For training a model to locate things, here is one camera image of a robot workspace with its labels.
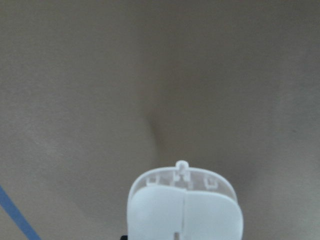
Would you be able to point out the white computer mouse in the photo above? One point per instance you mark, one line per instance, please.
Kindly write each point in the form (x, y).
(183, 203)

